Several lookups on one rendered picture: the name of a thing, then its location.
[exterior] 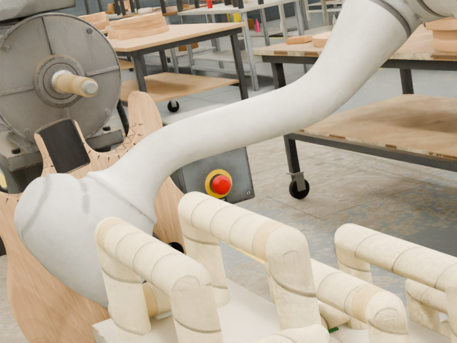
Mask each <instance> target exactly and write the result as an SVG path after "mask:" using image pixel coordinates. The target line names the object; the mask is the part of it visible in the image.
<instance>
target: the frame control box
mask: <svg viewBox="0 0 457 343"><path fill-rule="evenodd" d="M223 106H226V104H221V103H219V104H216V105H211V106H207V107H204V108H199V109H196V110H191V111H188V112H184V113H181V114H176V115H173V116H168V117H164V118H161V120H162V124H163V127H165V126H167V125H170V124H172V123H175V122H177V121H179V120H183V119H185V118H189V117H191V116H195V115H197V114H201V113H204V112H208V111H210V110H214V109H216V108H221V107H223ZM220 175H223V176H227V177H228V178H229V179H230V181H231V189H230V191H229V192H228V193H227V194H225V195H219V194H217V193H215V192H214V190H213V188H212V182H213V181H214V179H215V177H217V176H220ZM170 178H171V179H172V181H173V183H174V184H175V185H176V187H178V188H179V190H181V192H183V194H187V193H190V192H200V193H204V194H206V195H209V196H211V197H215V198H216V199H220V200H222V201H225V202H227V203H230V204H236V203H240V202H243V201H246V200H249V199H253V198H255V194H254V187H253V183H252V176H251V171H250V164H249V161H248V154H247V149H246V146H244V147H242V148H238V149H234V150H230V151H228V152H223V153H221V154H217V155H214V156H211V157H207V158H204V159H200V160H198V161H194V162H192V163H189V164H187V165H185V166H183V167H181V168H179V169H177V170H176V171H174V172H173V173H172V174H171V175H170Z"/></svg>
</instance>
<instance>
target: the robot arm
mask: <svg viewBox="0 0 457 343"><path fill-rule="evenodd" d="M447 17H454V18H455V19H456V20H457V0H346V1H345V3H344V4H343V7H342V9H341V12H340V14H339V17H338V19H337V21H336V23H335V26H334V28H333V30H332V32H331V34H330V36H329V38H328V41H327V43H326V45H325V47H324V49H323V51H322V53H321V55H320V57H319V58H318V60H317V61H316V63H315V64H314V66H313V67H312V68H311V69H310V70H309V71H308V72H307V73H306V74H305V75H304V76H303V77H301V78H299V79H298V80H297V81H295V82H293V83H291V84H289V85H287V86H284V87H282V88H279V89H277V90H274V91H271V92H268V93H264V94H261V95H258V96H255V97H251V98H249V99H245V100H243V101H238V102H236V103H232V104H229V105H226V106H223V107H221V108H216V109H214V110H210V111H208V112H204V113H201V114H197V115H195V116H191V117H189V118H185V119H183V120H179V121H177V122H174V123H172V124H170V125H167V126H165V127H163V128H161V129H159V130H157V131H155V132H153V133H151V134H149V135H148V136H147V137H145V138H144V139H142V140H141V141H140V142H138V143H137V144H136V145H135V146H134V147H132V148H131V149H130V150H129V151H128V152H127V153H126V154H125V155H124V156H123V157H121V158H120V159H119V160H118V161H117V162H116V163H115V164H113V165H112V166H111V167H109V168H107V169H104V170H101V171H90V172H88V173H87V174H86V176H85V177H84V178H82V179H79V180H78V179H76V178H74V177H73V176H71V175H69V174H46V175H44V176H42V177H39V178H36V179H35V180H34V181H32V182H31V183H30V184H29V185H28V187H27V188H26V189H25V190H24V193H23V194H22V196H21V198H20V199H19V202H18V204H17V206H16V209H15V213H14V224H15V226H16V230H17V232H18V236H19V238H20V239H21V241H22V243H23V244H24V245H25V247H26V248H27V250H28V251H29V252H30V253H31V254H32V255H33V256H34V257H35V258H36V259H37V260H38V261H39V262H40V263H41V264H42V265H43V266H44V267H45V268H46V269H47V271H48V272H50V273H51V274H52V275H53V276H54V277H55V278H57V279H58V280H60V281H61V282H62V283H63V284H65V285H66V286H68V287H69V288H70V289H72V290H73V291H75V292H76V293H78V294H80V295H81V296H83V297H85V298H86V299H89V300H91V301H94V302H96V303H98V304H100V305H101V306H103V307H104V308H106V309H108V304H109V300H108V297H107V291H106V288H105V283H104V279H103V274H102V271H101V265H100V262H99V256H98V253H97V247H96V244H95V229H96V226H97V225H98V224H99V223H100V222H101V221H102V220H103V219H104V218H108V217H116V218H120V219H122V220H123V221H125V222H127V223H128V224H130V225H132V226H134V227H136V228H138V229H140V230H142V231H143V232H145V233H147V234H148V235H151V236H152V237H154V238H156V239H157V240H160V241H161V242H163V241H162V240H161V239H160V238H159V237H158V236H157V235H156V234H155V233H154V232H152V231H153V228H154V225H155V224H156V222H157V219H156V215H155V210H154V202H155V199H156V195H157V192H158V190H159V188H160V187H161V185H162V184H163V182H164V181H165V180H166V179H167V178H168V177H169V176H170V175H171V174H172V173H173V172H174V171H176V170H177V169H179V168H181V167H183V166H185V165H187V164H189V163H192V162H194V161H198V160H200V159H204V158H207V157H211V156H214V155H217V154H221V153H223V152H228V151H230V150H234V149H238V148H242V147H244V146H249V145H252V144H256V143H259V142H263V141H266V140H270V139H273V138H275V137H279V136H283V135H286V134H289V133H293V132H295V131H299V130H301V129H304V128H306V127H309V126H311V125H313V124H315V123H317V122H319V121H321V120H322V119H324V118H326V117H327V116H329V115H331V114H332V113H333V112H335V111H336V110H338V109H339V108H340V107H341V106H342V105H343V104H345V103H346V102H347V101H348V100H349V99H350V98H351V97H352V96H353V95H354V94H355V93H356V92H357V91H358V90H359V89H360V88H361V87H362V86H363V84H364V83H365V82H366V81H367V80H368V79H369V78H370V77H371V76H372V75H373V74H374V73H375V72H376V71H377V70H378V69H379V68H380V67H381V66H382V65H383V64H384V63H385V62H386V61H387V60H388V59H389V58H390V57H391V56H392V55H393V54H394V53H395V52H396V51H397V50H398V49H399V48H400V47H401V46H402V45H403V44H404V43H405V42H406V41H407V40H408V39H409V37H410V36H411V35H412V33H413V32H414V31H415V30H416V29H417V28H418V27H419V26H420V25H421V24H422V22H432V21H435V20H438V19H442V18H447ZM163 243H164V242H163Z"/></svg>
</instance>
